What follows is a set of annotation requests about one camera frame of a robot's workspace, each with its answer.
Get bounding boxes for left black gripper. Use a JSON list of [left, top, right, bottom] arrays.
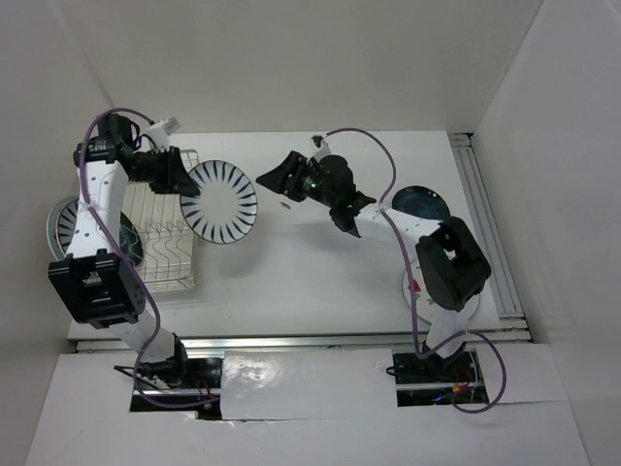
[[128, 145, 200, 195]]

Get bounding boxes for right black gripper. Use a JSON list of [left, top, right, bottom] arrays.
[[256, 150, 337, 209]]

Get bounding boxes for blue striped plate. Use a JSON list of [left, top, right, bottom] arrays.
[[180, 160, 258, 245], [54, 197, 79, 255]]

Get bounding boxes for dark blue glazed plate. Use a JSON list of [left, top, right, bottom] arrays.
[[119, 213, 144, 267], [391, 185, 451, 221]]

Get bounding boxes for strawberry pattern plate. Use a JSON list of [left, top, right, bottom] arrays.
[[46, 198, 68, 260], [401, 259, 482, 325]]

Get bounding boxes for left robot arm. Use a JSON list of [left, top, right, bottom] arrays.
[[48, 108, 199, 388]]

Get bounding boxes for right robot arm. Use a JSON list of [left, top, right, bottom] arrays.
[[256, 151, 491, 381]]

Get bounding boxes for white glossy cover sheet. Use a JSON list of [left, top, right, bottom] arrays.
[[220, 349, 397, 421]]

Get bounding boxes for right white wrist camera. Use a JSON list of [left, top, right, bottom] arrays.
[[310, 135, 331, 160]]

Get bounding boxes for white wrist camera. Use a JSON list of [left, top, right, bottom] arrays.
[[145, 117, 180, 150], [310, 135, 331, 160]]

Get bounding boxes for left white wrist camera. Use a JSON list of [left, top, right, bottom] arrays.
[[145, 117, 180, 150]]

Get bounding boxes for white wire dish rack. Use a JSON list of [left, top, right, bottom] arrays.
[[115, 149, 201, 292]]

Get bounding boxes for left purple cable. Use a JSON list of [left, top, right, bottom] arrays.
[[80, 106, 219, 408]]

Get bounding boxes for aluminium rail frame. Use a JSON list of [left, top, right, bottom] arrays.
[[72, 131, 533, 409]]

